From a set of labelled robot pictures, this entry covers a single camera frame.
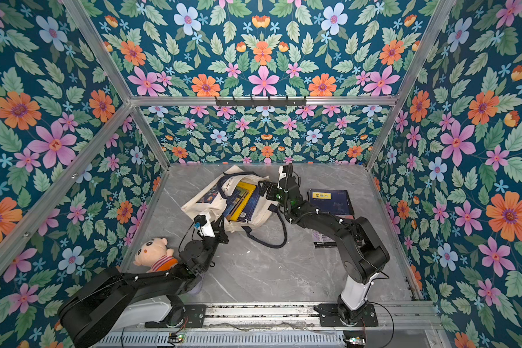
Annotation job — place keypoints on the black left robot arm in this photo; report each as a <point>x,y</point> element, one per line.
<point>90,314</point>

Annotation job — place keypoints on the purple cover book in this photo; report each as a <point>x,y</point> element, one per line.
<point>321,241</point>

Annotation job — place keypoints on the yellow spine book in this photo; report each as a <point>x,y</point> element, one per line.
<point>245,191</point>

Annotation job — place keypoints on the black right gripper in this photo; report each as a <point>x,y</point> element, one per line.
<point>280,189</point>

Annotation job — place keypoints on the navy book yellow label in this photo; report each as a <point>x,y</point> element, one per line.
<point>336,202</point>

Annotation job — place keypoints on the plush doll toy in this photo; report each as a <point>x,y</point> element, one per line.
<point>156,256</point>

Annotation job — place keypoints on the purple pouch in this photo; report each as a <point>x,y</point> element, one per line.
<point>196,289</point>

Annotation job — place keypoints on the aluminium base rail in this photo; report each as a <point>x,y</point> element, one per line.
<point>290,324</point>

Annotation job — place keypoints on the cream canvas tote bag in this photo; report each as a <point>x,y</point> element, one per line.
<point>218,199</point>

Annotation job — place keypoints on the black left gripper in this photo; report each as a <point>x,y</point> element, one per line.
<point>217,224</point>

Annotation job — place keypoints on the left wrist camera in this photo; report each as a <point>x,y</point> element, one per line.
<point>203,225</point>

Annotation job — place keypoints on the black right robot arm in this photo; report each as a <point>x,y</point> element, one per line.
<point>362,252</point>

